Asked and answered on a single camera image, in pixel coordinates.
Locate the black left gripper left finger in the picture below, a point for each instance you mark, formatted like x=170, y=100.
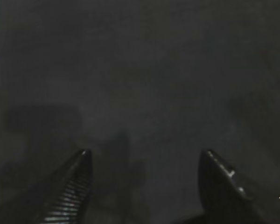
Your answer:
x=71, y=192

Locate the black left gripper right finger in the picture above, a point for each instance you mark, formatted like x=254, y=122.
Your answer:
x=223, y=196

